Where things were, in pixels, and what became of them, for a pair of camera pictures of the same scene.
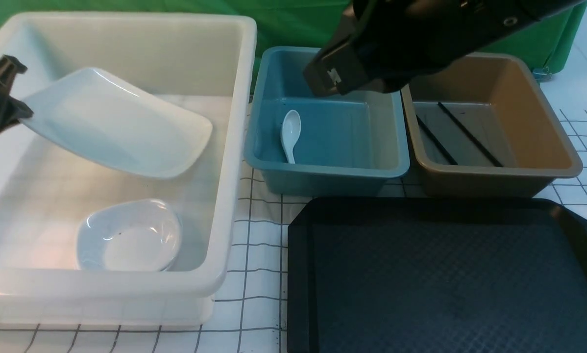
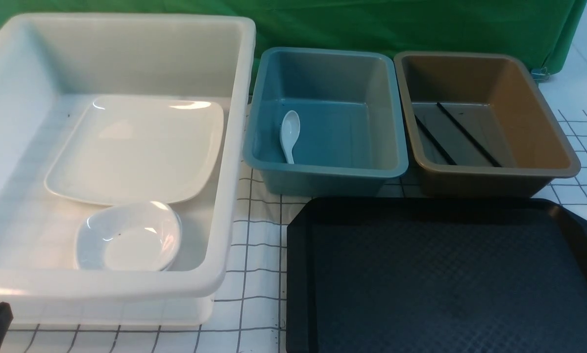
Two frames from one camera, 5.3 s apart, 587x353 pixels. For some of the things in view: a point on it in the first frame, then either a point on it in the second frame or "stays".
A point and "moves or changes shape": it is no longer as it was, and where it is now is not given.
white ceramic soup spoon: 290,132 stays
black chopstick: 424,125 stays
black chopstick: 470,137 stays
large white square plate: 95,113 moves or changes shape
